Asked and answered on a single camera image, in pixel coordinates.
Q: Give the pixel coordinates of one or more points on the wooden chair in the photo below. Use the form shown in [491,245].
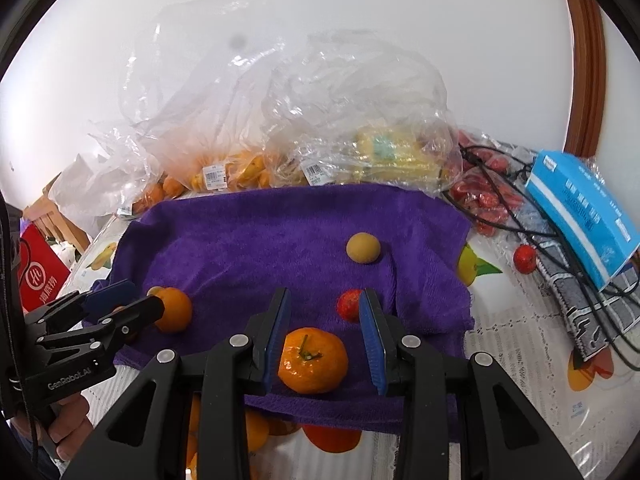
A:
[50,225]

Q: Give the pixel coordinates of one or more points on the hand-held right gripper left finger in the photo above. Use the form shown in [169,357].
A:
[277,340]

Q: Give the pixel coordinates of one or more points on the clear bag of oranges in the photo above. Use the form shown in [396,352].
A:
[235,170]

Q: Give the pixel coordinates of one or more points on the blue tissue box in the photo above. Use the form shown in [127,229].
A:
[580,215]

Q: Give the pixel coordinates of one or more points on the round mandarin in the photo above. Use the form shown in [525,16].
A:
[175,310]

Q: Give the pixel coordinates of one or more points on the mandarin with green stem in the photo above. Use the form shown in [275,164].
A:
[312,365]

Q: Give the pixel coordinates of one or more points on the brown wooden door frame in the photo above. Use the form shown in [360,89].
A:
[585,60]

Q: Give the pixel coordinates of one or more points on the clear bag of mixed fruit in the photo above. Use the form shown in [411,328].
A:
[150,195]

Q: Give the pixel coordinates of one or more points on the purple towel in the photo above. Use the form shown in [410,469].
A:
[250,240]

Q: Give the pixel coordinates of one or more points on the clear bag of red fruit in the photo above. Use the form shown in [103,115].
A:
[485,200]

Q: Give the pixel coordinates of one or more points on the clear bag of yellow packs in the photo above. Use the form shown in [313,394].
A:
[390,152]

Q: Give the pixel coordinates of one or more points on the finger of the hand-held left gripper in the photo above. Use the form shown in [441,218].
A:
[135,315]
[112,296]

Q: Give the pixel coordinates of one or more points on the white plastic bag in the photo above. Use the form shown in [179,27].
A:
[80,190]

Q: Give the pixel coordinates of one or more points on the pile of oranges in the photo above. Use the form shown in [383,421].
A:
[256,432]

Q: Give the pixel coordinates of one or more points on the small red round fruit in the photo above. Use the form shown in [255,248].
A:
[525,258]
[347,305]

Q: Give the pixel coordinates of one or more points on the small brown round fruit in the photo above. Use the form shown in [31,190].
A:
[363,247]

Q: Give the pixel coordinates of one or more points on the grey checked cloth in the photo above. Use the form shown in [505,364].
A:
[575,305]

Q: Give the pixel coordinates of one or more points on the fruit print tablecloth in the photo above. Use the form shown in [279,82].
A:
[515,360]

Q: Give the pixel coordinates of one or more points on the red gift bag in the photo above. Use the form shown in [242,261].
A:
[42,275]

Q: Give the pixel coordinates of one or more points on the person's left hand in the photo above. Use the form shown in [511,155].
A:
[72,422]

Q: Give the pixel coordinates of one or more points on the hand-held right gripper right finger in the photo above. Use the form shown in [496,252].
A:
[372,340]

